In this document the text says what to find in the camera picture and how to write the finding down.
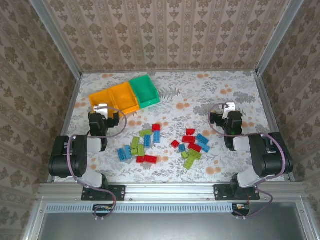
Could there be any grey slotted cable duct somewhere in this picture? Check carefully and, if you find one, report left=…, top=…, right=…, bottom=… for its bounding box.
left=46, top=202, right=237, bottom=214

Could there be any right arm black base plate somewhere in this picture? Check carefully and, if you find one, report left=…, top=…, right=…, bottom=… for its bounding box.
left=213, top=184, right=261, bottom=201

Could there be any green plastic bin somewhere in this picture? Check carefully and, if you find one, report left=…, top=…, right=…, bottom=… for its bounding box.
left=128, top=74, right=161, bottom=110

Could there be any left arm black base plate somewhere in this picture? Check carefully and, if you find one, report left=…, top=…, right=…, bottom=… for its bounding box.
left=81, top=184, right=126, bottom=201

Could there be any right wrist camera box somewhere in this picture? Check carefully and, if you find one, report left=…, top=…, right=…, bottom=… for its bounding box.
left=223, top=101, right=236, bottom=120

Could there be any aluminium corner post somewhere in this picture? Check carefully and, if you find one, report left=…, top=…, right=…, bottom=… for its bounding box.
left=256, top=0, right=305, bottom=76
left=29, top=0, right=83, bottom=78

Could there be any grey metal panel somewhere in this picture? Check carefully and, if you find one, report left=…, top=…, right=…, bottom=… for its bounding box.
left=37, top=211, right=310, bottom=240

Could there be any aluminium frame profile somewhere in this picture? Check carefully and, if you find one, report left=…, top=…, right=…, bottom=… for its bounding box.
left=294, top=201, right=318, bottom=240
left=22, top=199, right=48, bottom=240

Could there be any floral table cover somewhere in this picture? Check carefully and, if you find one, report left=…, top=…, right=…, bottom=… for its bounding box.
left=53, top=70, right=288, bottom=183

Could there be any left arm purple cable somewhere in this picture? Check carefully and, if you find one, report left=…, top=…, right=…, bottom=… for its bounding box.
left=66, top=106, right=128, bottom=221

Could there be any aluminium side rail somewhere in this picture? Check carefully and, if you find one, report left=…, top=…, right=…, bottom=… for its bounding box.
left=252, top=71, right=297, bottom=183
left=47, top=72, right=83, bottom=183

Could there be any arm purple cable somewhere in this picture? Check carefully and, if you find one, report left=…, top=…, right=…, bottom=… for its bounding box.
left=66, top=106, right=128, bottom=221
left=208, top=102, right=287, bottom=221

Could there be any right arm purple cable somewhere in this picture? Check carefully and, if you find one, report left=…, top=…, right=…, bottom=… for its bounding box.
left=208, top=102, right=287, bottom=221

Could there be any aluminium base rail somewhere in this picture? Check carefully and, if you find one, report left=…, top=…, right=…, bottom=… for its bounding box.
left=37, top=181, right=310, bottom=201

